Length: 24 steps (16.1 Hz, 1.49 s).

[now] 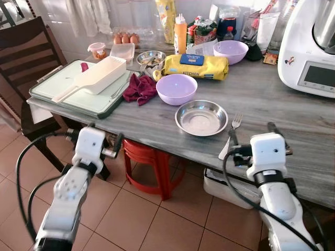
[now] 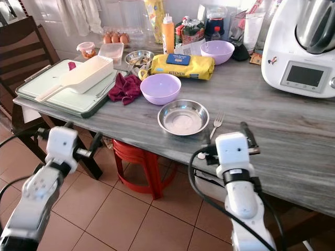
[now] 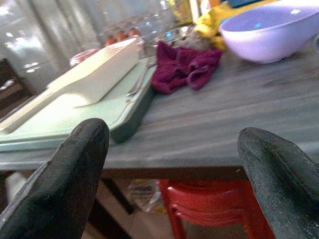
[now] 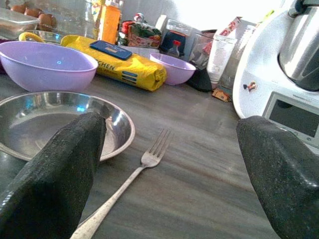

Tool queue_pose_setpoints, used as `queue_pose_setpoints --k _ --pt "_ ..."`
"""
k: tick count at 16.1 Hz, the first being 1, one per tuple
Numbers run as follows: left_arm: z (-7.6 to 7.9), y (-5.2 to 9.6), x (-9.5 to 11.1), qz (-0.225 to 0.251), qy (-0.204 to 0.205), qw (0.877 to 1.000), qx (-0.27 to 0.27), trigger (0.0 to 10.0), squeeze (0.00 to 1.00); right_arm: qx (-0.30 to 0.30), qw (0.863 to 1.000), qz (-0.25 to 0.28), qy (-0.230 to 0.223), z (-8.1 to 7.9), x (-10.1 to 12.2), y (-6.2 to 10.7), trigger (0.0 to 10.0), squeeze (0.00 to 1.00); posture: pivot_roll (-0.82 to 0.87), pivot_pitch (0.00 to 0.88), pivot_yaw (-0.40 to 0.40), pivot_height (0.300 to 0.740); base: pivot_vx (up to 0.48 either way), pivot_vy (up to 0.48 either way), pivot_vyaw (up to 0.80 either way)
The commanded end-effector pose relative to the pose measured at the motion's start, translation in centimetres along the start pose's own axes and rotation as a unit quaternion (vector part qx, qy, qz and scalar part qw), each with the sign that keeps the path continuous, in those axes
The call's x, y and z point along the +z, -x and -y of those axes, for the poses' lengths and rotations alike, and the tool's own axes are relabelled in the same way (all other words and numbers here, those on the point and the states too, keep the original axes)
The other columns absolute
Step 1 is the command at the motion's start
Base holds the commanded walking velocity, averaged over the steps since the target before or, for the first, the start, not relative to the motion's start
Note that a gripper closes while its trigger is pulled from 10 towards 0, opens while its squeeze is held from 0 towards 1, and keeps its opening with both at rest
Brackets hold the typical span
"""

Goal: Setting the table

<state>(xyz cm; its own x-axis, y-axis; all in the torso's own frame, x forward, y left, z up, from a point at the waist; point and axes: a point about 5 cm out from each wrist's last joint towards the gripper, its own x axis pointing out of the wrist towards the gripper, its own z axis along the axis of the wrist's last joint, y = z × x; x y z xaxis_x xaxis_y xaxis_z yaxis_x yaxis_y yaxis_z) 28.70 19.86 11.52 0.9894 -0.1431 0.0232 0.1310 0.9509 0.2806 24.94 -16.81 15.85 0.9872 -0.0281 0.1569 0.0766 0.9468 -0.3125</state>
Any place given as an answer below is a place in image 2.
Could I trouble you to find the silver fork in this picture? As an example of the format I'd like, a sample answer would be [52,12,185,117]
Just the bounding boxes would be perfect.
[208,112,225,142]

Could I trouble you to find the stainless steel plate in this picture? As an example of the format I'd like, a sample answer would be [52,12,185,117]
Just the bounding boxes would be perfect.
[158,99,210,137]

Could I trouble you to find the white plastic bin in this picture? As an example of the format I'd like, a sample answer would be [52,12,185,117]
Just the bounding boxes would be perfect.
[193,167,232,203]

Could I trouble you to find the pale green tray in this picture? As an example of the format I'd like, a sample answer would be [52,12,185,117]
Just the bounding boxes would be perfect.
[14,59,121,119]

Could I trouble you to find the red plastic stool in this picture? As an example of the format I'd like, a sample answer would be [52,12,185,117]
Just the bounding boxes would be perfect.
[112,138,179,201]

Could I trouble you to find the maroon cloth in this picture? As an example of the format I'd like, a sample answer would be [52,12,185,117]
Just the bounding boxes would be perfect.
[108,73,142,106]

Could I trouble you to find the lilac plastic bowl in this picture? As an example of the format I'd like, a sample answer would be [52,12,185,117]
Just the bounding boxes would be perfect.
[140,73,183,106]
[199,40,236,66]

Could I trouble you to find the yellow kitchen towel pack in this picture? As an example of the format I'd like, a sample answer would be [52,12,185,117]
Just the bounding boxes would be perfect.
[149,53,216,81]

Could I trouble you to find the small jar pink lid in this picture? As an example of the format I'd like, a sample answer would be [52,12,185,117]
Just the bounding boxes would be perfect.
[76,42,96,60]

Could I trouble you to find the dark wooden chair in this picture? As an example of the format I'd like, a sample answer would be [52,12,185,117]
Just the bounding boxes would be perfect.
[0,23,103,179]

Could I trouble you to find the clear plastic food container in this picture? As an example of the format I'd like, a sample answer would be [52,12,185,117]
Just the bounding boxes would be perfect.
[98,43,125,64]

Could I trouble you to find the small steel bowl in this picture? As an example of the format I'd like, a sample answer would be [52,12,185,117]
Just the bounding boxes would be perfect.
[125,50,155,69]

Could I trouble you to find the white food processor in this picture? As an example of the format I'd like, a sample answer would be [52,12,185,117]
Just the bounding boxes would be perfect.
[261,0,335,99]

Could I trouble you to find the clear measuring jug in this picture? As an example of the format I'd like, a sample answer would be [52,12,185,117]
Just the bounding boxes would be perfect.
[243,11,268,53]

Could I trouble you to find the green food packet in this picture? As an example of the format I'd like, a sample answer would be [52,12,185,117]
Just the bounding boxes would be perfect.
[180,16,205,45]

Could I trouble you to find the orange squeeze bottle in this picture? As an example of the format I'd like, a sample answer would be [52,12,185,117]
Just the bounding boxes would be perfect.
[162,14,175,55]

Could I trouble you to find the white hanging cloth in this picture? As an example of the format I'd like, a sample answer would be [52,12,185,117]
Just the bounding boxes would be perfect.
[54,0,101,36]

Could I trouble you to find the yellow snack bag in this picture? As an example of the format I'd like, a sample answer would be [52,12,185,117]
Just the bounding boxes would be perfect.
[144,0,165,44]

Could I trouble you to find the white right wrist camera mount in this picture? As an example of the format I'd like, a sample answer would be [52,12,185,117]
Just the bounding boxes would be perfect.
[215,132,251,176]

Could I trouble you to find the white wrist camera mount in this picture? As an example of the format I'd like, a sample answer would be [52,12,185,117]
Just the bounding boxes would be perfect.
[49,127,81,169]
[215,132,251,176]

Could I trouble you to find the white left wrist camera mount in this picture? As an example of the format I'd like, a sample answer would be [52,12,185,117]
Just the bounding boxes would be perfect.
[49,127,81,169]

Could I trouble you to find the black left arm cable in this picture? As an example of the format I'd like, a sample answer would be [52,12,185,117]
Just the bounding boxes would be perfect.
[0,127,51,210]

